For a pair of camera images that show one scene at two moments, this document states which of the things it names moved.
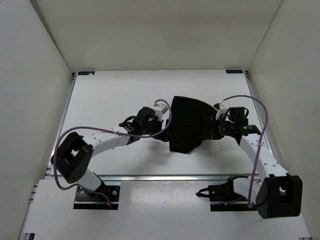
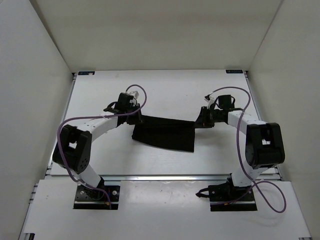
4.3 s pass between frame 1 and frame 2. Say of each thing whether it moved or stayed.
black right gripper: moved
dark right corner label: stayed
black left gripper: moved
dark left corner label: stayed
